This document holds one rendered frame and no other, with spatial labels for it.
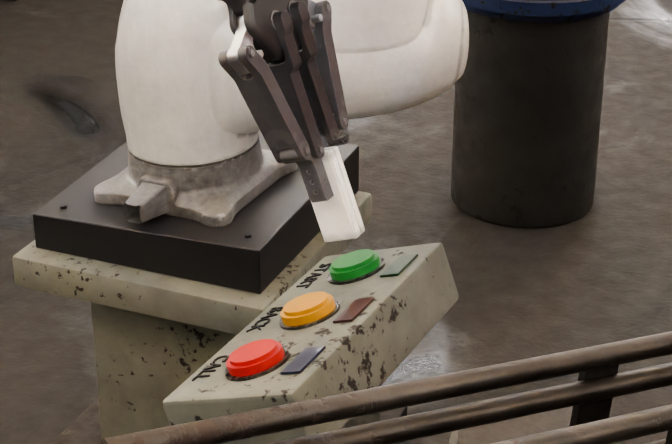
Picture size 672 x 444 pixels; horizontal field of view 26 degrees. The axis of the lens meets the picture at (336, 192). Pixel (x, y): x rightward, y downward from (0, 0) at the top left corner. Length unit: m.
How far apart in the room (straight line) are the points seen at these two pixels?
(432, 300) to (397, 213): 1.48
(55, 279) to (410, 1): 0.51
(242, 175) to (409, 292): 0.63
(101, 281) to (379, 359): 0.68
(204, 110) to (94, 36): 1.89
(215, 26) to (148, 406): 0.49
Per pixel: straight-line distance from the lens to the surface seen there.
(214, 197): 1.64
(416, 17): 1.60
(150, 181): 1.66
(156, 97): 1.61
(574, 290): 2.35
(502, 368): 0.74
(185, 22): 1.58
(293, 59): 1.05
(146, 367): 1.76
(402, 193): 2.64
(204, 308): 1.60
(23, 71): 3.29
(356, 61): 1.60
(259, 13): 1.03
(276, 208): 1.65
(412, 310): 1.07
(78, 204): 1.71
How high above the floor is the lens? 1.13
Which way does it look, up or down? 25 degrees down
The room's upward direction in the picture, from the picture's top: straight up
